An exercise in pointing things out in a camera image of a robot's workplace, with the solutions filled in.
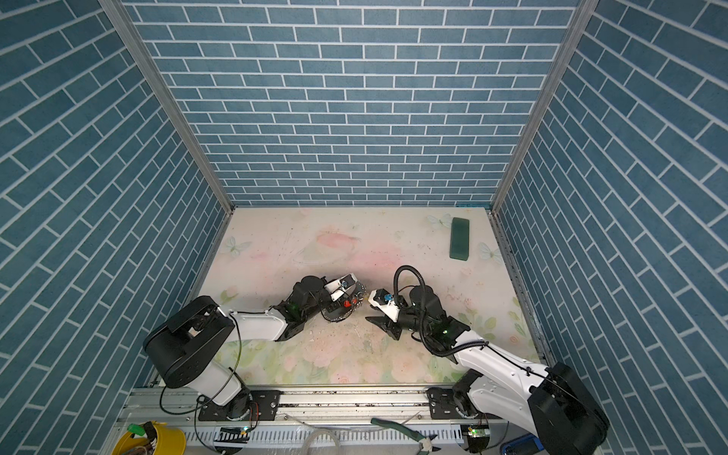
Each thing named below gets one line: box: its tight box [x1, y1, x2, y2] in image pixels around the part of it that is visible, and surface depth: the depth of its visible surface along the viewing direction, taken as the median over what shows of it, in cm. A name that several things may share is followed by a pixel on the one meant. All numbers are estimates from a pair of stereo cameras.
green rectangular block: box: [449, 218, 470, 261], surface depth 110 cm
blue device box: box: [500, 434, 545, 455], surface depth 69 cm
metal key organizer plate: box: [332, 284, 366, 323], surface depth 84 cm
